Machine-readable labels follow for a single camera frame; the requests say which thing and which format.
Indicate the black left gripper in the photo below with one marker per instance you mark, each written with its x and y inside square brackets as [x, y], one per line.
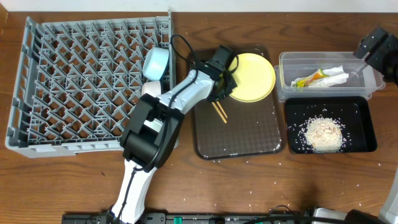
[228, 83]

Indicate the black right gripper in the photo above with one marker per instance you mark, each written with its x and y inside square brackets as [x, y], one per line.
[377, 58]

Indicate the wooden chopstick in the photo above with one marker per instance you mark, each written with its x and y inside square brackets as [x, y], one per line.
[221, 110]
[214, 105]

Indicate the yellow plate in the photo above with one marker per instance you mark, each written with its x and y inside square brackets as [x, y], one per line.
[254, 76]

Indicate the white tissue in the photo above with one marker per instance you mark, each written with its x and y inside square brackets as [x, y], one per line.
[337, 76]

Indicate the green orange snack wrapper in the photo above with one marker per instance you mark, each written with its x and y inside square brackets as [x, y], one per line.
[306, 81]

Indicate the pink white bowl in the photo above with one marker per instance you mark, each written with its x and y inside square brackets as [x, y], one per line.
[152, 88]

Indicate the light blue bowl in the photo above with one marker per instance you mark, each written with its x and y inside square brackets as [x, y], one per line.
[156, 63]

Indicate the rice food scraps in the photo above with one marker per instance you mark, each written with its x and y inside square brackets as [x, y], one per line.
[317, 135]

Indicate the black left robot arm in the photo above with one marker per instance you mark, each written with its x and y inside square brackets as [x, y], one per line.
[154, 127]

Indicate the black waste tray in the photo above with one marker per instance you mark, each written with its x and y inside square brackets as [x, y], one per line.
[353, 111]

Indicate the clear plastic waste bin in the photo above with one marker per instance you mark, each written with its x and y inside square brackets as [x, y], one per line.
[362, 80]

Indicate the grey plastic dishwasher rack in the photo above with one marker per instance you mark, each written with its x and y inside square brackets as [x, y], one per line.
[78, 83]

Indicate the dark brown serving tray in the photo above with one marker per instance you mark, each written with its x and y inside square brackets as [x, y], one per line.
[251, 128]

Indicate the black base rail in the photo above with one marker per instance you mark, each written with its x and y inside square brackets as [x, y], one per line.
[160, 218]

